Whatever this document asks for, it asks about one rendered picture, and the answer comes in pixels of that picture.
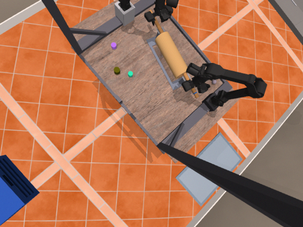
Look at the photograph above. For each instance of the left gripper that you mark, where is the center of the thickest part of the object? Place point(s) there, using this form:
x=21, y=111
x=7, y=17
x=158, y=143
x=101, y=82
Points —
x=150, y=17

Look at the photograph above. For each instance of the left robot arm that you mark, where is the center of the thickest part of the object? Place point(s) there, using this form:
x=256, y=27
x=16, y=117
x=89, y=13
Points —
x=163, y=13

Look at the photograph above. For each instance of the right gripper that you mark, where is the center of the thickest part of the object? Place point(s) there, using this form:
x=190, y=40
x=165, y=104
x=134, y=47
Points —
x=190, y=84

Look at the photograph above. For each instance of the tan wooden bar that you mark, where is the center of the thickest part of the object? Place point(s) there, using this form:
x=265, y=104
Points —
x=184, y=74

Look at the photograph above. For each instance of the tan paper roll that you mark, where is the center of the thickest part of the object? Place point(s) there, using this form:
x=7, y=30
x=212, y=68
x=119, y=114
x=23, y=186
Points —
x=171, y=54

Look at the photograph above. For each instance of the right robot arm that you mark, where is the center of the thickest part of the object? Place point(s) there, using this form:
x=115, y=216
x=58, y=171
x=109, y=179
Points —
x=254, y=89

